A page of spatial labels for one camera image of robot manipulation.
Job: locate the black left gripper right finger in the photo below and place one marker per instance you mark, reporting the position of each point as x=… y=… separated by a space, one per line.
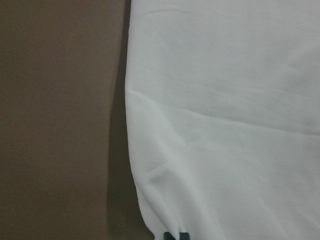
x=184 y=236

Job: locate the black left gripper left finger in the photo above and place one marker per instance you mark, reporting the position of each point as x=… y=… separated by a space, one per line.
x=168 y=236

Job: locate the white long-sleeve printed shirt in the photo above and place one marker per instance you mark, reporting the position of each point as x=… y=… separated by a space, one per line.
x=222 y=103

